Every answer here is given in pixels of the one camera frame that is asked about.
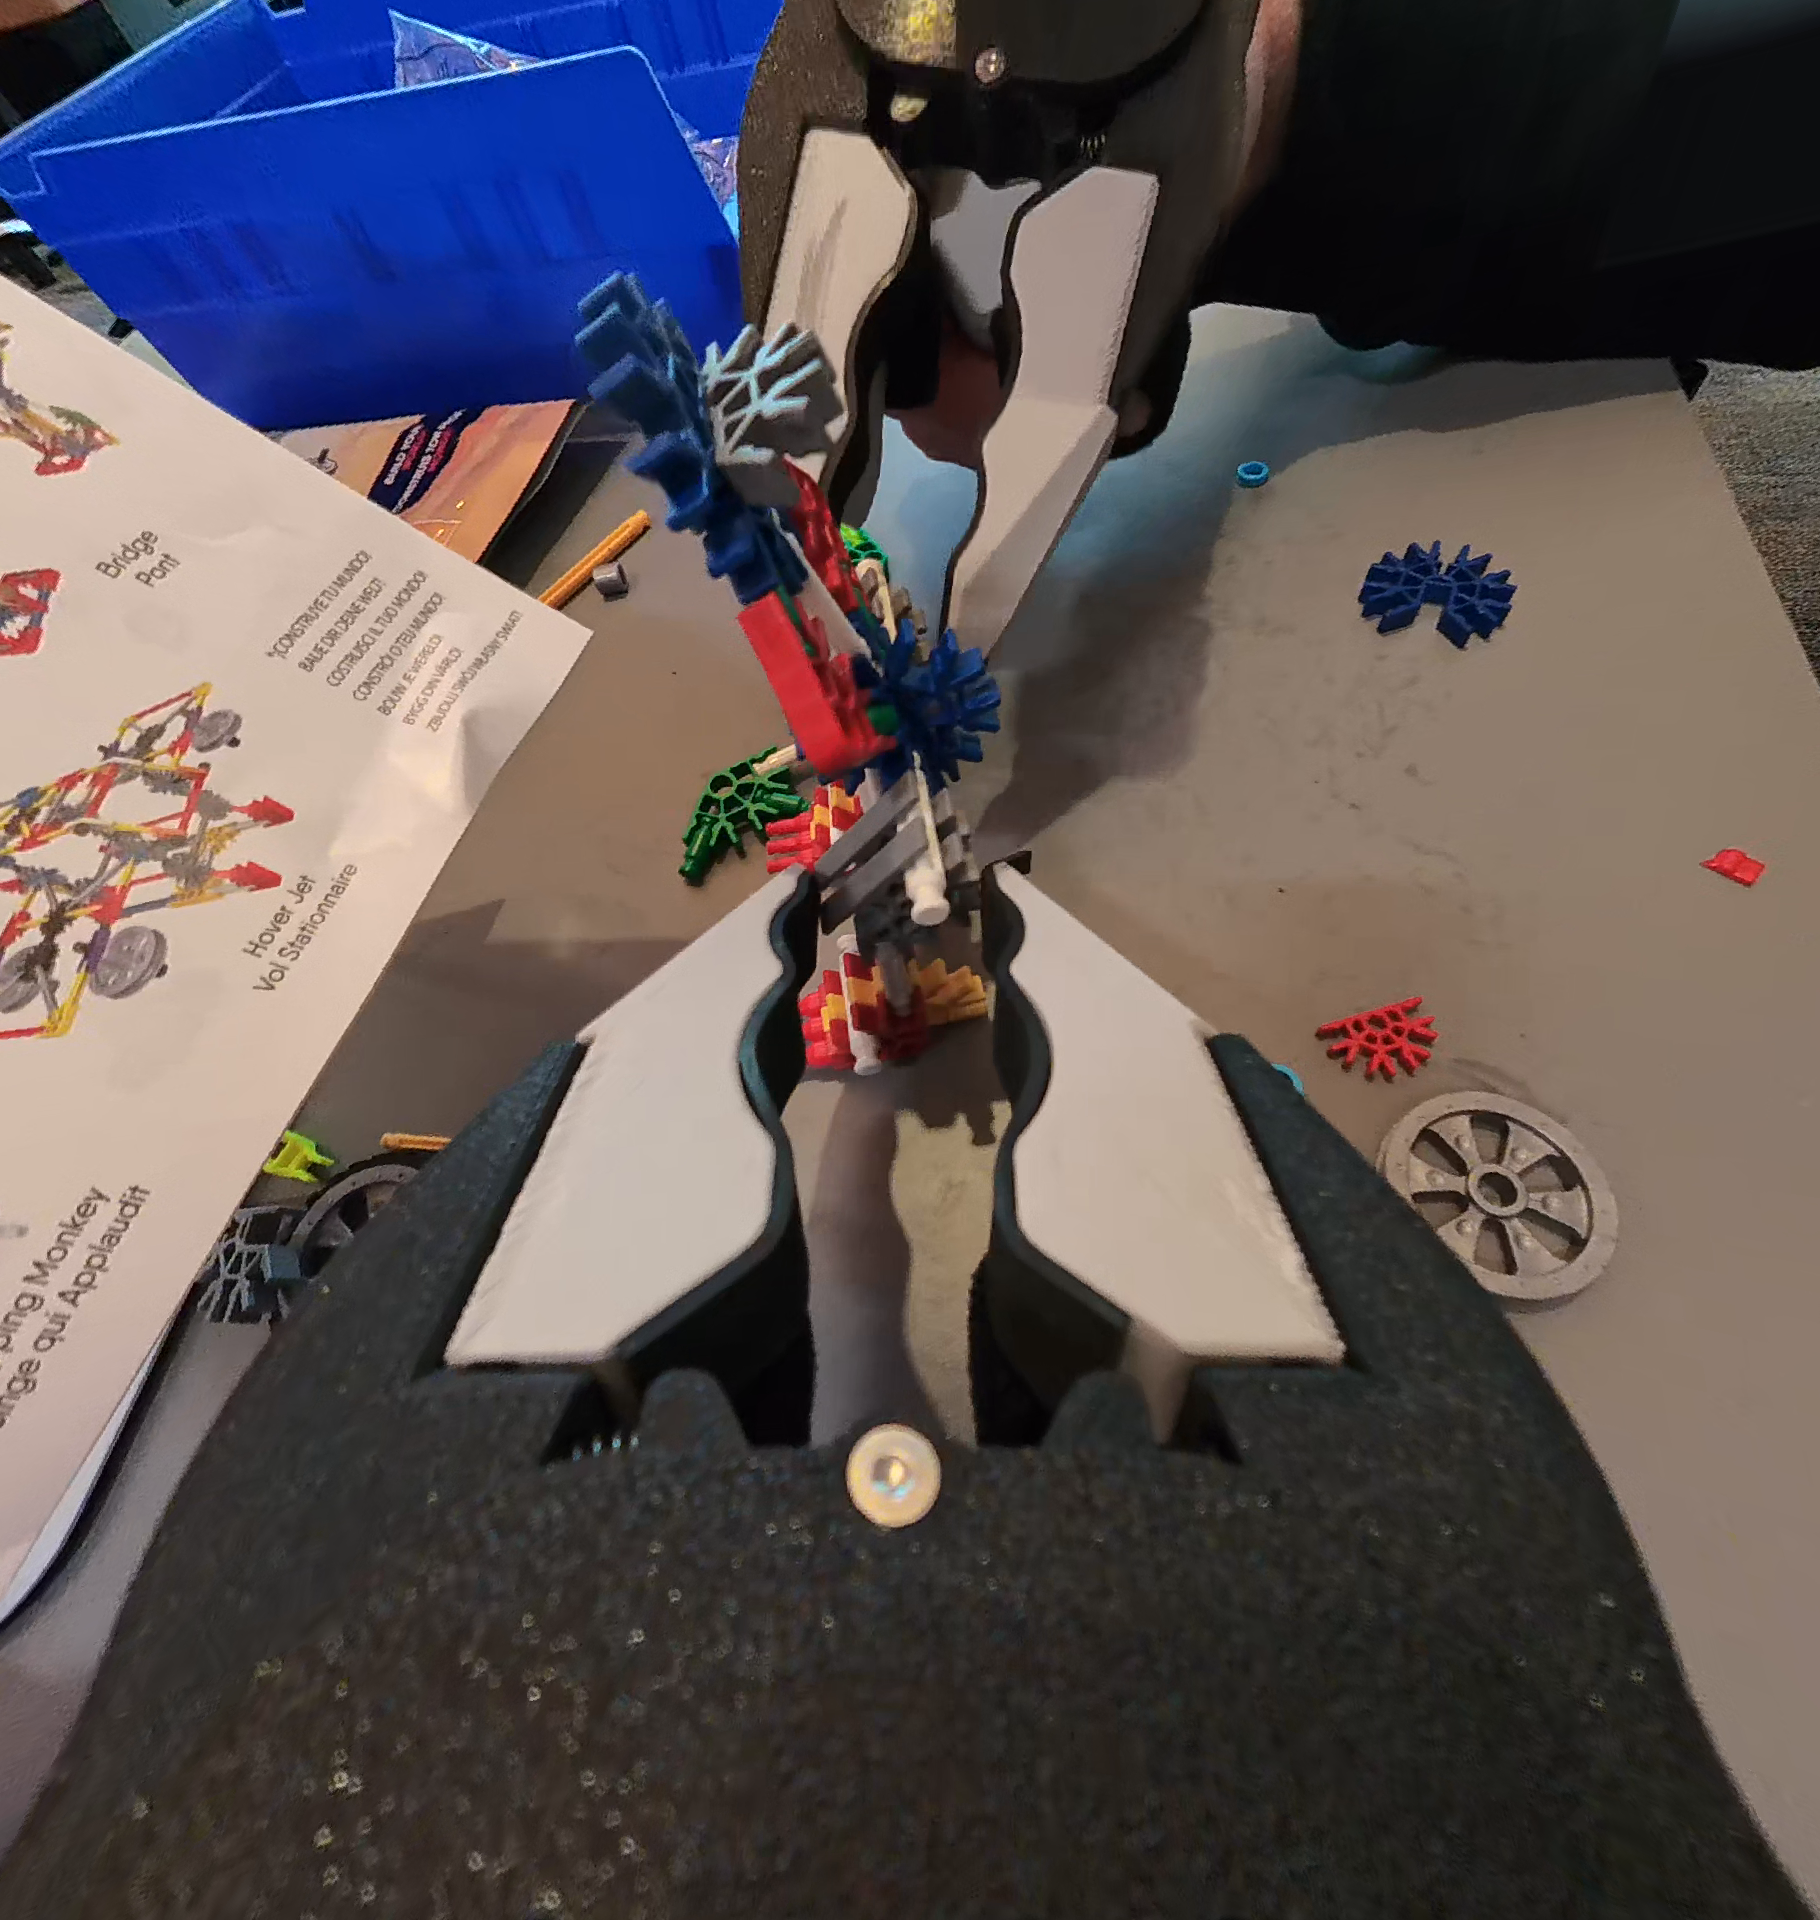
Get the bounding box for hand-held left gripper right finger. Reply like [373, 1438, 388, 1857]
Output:
[983, 856, 1345, 1374]

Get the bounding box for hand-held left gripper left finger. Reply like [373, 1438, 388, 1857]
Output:
[441, 871, 822, 1374]

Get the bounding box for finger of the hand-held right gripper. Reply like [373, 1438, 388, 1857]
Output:
[943, 168, 1165, 665]
[762, 124, 925, 518]

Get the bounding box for multicoloured toy construction model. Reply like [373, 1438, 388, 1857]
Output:
[577, 270, 1004, 1074]

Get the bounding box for person's right forearm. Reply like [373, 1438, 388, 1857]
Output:
[1198, 0, 1820, 400]

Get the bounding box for person's right hand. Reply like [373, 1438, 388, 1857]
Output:
[886, 321, 1005, 472]

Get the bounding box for red snowflake connector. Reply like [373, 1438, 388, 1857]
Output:
[1315, 995, 1441, 1078]

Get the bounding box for grey spoked pulley wheel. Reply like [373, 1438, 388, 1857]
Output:
[1377, 1090, 1620, 1302]

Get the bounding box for black spoked toy wheel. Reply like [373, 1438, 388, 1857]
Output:
[286, 1154, 420, 1275]

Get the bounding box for dark grey snowflake connector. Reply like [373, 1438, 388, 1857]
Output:
[197, 1199, 319, 1324]

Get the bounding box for long yellow rod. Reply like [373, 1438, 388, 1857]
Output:
[534, 509, 653, 609]

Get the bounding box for clear plastic bag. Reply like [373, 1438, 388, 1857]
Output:
[391, 16, 744, 226]

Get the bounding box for blue connector pair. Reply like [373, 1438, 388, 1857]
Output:
[1357, 542, 1520, 651]

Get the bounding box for blue plastic bin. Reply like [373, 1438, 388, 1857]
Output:
[0, 0, 784, 430]

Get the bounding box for toy instruction sheet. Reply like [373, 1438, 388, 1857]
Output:
[0, 248, 596, 1666]

